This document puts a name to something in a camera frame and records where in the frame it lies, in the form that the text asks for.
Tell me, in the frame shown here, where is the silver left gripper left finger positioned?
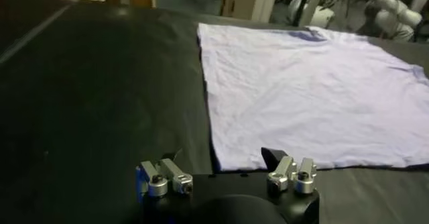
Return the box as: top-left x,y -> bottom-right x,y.
135,148 -> 194,199

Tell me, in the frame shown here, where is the white humanoid robot with base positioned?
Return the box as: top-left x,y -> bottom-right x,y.
287,0 -> 429,42

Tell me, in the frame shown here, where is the small black table cover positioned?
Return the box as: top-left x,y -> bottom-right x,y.
0,0 -> 80,57

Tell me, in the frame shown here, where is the lilac t-shirt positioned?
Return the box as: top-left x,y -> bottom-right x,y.
196,22 -> 429,173

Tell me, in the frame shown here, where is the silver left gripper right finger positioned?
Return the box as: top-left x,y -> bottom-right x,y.
261,147 -> 318,195

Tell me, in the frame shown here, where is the large black table cover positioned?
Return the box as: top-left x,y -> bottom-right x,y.
0,3 -> 429,224

